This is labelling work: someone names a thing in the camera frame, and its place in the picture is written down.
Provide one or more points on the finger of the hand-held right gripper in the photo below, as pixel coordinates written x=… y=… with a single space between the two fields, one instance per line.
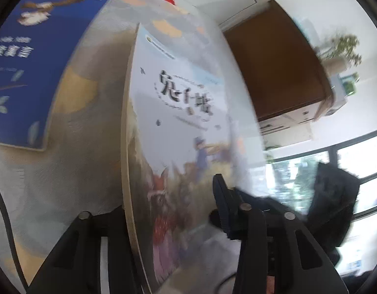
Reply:
x=274 y=203

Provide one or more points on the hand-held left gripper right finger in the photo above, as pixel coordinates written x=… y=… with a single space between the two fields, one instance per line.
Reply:
x=225 y=205

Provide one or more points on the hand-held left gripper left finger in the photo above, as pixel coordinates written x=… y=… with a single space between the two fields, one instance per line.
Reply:
x=115 y=226

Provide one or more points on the white meadow picture book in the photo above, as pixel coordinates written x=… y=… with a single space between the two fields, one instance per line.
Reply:
x=182 y=128

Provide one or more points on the navy book with bird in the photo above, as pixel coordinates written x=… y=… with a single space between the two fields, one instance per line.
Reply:
x=47 y=67

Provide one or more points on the window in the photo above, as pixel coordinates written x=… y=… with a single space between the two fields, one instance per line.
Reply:
x=359 y=159

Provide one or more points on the white microwave oven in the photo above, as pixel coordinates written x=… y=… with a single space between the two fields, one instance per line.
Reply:
x=337 y=105

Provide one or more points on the green box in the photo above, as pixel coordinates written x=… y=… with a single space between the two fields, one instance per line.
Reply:
x=350 y=84

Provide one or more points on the brown wooden cabinet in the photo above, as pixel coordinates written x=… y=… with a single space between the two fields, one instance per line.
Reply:
x=277 y=67

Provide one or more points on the green plant sprigs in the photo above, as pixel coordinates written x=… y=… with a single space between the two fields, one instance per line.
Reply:
x=341 y=46

